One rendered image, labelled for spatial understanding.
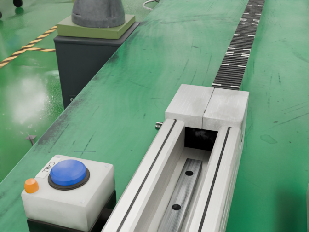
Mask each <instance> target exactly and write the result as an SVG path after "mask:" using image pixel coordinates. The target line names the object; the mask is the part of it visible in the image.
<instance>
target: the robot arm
mask: <svg viewBox="0 0 309 232"><path fill-rule="evenodd" d="M71 17H72V22H73V23H75V24H77V25H79V26H83V27H89V28H111V27H117V26H120V25H122V24H124V23H125V11H124V8H123V5H122V1H121V0H75V1H74V5H73V9H72V12H71Z"/></svg>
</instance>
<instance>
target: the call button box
mask: <svg viewBox="0 0 309 232"><path fill-rule="evenodd" d="M68 159H74V160H78V161H80V162H82V163H84V164H85V167H86V176H85V177H84V179H83V180H82V181H80V182H78V183H76V184H73V185H68V186H62V185H58V184H55V183H54V182H53V181H52V180H51V175H50V171H51V168H52V167H53V166H54V165H56V164H57V163H58V162H60V161H63V160H68ZM35 180H36V181H37V182H38V185H39V189H38V191H37V192H34V193H27V192H26V191H25V189H24V190H23V191H22V194H21V196H22V200H23V205H24V210H25V214H26V216H27V218H28V219H27V224H28V228H29V231H30V232H99V231H100V229H101V227H102V226H103V224H106V222H107V220H108V218H109V217H110V215H111V213H112V212H113V209H112V208H113V207H114V205H115V203H116V190H115V180H114V167H113V165H112V164H108V163H103V162H96V161H91V160H86V159H80V158H75V157H68V156H63V155H55V156H54V157H53V158H52V159H51V160H50V161H49V162H48V163H47V165H46V166H45V167H44V168H43V169H42V170H41V171H40V172H39V173H38V174H37V175H36V177H35Z"/></svg>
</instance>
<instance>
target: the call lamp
mask: <svg viewBox="0 0 309 232"><path fill-rule="evenodd" d="M24 188H25V191H26V192H27V193H34V192H37V191H38V189H39V185H38V182H37V181H36V180H35V179H33V178H31V179H28V180H26V181H25V184H24Z"/></svg>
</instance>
